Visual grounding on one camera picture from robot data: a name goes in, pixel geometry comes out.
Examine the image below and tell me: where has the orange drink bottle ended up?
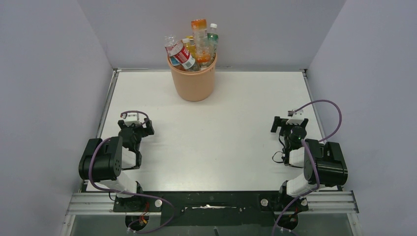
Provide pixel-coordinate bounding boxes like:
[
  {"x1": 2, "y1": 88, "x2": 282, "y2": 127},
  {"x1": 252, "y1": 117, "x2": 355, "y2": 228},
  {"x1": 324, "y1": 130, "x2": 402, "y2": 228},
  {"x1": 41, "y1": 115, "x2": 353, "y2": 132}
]
[{"x1": 191, "y1": 19, "x2": 211, "y2": 67}]

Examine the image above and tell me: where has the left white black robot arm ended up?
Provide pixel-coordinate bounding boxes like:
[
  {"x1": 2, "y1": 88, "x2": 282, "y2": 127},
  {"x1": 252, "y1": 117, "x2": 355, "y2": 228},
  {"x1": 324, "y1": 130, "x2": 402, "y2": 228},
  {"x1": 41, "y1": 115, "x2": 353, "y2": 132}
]
[{"x1": 78, "y1": 119, "x2": 154, "y2": 212}]

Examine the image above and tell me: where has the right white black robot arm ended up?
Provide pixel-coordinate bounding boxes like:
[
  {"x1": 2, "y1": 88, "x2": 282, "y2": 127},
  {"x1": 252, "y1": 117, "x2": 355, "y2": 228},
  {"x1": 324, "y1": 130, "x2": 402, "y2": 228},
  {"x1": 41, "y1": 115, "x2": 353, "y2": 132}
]
[{"x1": 268, "y1": 116, "x2": 348, "y2": 212}]

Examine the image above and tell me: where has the red white label bottle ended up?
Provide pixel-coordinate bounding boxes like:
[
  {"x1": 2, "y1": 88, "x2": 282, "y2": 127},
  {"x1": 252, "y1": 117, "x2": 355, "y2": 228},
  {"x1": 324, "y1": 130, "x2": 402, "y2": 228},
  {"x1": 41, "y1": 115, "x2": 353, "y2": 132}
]
[{"x1": 164, "y1": 34, "x2": 185, "y2": 71}]

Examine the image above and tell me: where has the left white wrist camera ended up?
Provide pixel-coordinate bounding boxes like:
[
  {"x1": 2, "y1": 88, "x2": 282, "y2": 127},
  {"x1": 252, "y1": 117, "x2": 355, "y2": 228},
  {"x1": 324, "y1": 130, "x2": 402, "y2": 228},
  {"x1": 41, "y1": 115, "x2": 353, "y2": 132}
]
[{"x1": 121, "y1": 112, "x2": 141, "y2": 126}]

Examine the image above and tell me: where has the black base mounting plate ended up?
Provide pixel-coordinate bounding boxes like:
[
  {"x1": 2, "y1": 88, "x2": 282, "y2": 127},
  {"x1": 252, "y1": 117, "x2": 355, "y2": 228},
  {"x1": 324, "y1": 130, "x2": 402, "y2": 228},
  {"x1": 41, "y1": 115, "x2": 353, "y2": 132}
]
[{"x1": 113, "y1": 190, "x2": 309, "y2": 232}]

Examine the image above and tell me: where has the red green label bottle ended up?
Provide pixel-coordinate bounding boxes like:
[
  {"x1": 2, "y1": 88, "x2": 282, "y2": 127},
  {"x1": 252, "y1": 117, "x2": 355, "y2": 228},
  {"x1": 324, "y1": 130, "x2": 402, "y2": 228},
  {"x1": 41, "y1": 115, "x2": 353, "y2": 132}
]
[{"x1": 171, "y1": 40, "x2": 200, "y2": 72}]

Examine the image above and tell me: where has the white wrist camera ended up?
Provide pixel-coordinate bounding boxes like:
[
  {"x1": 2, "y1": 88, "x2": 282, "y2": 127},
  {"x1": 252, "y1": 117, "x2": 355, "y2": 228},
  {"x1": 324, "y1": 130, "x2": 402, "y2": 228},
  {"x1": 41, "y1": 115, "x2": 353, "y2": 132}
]
[
  {"x1": 286, "y1": 110, "x2": 305, "y2": 125},
  {"x1": 121, "y1": 112, "x2": 141, "y2": 126}
]

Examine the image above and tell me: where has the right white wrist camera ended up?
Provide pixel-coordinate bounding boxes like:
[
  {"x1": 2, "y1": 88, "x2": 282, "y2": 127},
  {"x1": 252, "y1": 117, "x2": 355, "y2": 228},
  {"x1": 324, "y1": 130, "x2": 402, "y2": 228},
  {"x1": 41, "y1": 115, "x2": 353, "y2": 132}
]
[{"x1": 286, "y1": 110, "x2": 305, "y2": 125}]

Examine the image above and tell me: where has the orange plastic bin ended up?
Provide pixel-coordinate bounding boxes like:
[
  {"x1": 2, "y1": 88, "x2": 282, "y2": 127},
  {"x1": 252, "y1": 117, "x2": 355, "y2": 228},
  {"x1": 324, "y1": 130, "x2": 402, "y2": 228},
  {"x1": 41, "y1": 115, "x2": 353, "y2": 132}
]
[{"x1": 166, "y1": 56, "x2": 218, "y2": 102}]

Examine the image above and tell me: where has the aluminium frame rail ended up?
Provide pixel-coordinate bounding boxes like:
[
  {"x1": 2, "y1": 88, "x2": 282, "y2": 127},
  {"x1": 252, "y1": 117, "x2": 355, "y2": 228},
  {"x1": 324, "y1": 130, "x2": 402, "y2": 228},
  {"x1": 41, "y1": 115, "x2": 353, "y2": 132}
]
[{"x1": 66, "y1": 191, "x2": 359, "y2": 215}]

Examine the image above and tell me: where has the dark green label bottle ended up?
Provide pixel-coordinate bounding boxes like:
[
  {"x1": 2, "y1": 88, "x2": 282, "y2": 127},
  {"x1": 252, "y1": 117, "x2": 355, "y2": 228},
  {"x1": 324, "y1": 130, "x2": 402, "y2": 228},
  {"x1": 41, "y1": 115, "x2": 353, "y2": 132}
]
[{"x1": 181, "y1": 37, "x2": 196, "y2": 59}]

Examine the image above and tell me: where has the green label clear bottle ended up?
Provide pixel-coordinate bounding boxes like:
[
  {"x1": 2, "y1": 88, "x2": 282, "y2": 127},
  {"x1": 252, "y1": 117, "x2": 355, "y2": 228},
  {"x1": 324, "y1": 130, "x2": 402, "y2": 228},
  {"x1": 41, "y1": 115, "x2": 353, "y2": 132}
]
[{"x1": 208, "y1": 23, "x2": 218, "y2": 62}]

